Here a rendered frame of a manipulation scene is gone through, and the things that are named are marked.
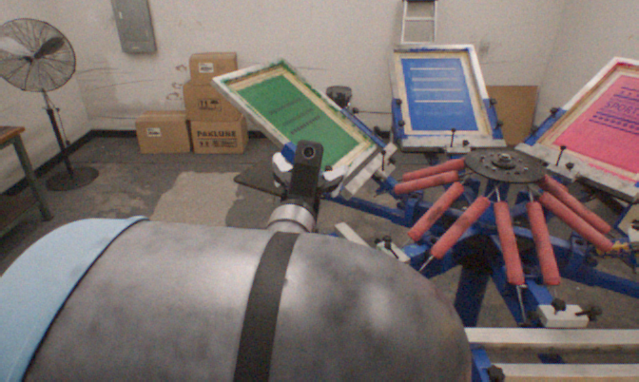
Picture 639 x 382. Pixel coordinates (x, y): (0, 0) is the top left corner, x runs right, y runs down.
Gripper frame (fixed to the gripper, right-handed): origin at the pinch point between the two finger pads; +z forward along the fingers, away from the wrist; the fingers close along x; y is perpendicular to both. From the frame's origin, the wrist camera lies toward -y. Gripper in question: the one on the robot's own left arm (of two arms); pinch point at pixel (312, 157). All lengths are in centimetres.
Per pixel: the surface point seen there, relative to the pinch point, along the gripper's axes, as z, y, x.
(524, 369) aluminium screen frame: 9, 60, 69
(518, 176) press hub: 68, 27, 75
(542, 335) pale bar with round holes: 17, 54, 75
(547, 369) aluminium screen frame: 9, 59, 76
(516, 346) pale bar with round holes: 13, 56, 67
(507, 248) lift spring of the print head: 46, 46, 71
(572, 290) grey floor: 150, 143, 185
